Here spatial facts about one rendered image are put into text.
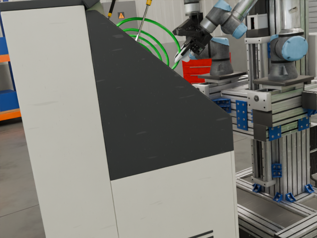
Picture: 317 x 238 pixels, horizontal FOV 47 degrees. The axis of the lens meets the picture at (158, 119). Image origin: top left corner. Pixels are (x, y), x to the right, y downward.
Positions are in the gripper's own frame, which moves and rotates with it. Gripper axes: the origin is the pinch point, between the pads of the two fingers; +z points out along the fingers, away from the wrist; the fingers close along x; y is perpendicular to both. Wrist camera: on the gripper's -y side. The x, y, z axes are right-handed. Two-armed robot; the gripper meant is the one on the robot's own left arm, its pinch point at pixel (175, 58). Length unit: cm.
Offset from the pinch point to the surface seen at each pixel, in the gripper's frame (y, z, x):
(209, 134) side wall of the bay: 23.1, 11.4, -36.5
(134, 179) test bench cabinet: 5, 42, -50
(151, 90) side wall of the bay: -10.3, 9.9, -38.8
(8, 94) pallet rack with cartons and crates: -70, 301, 446
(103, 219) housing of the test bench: 3, 61, -57
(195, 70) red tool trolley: 152, 56, 398
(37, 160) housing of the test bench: -32, 52, -57
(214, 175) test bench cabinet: 37, 25, -40
